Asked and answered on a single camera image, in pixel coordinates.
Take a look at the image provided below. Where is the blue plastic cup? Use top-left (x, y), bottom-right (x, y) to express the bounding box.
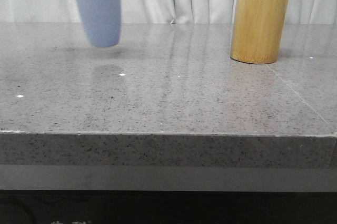
top-left (76, 0), bottom-right (122, 47)

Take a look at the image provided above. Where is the bamboo cylindrical holder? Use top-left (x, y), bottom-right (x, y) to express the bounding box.
top-left (231, 0), bottom-right (288, 64)

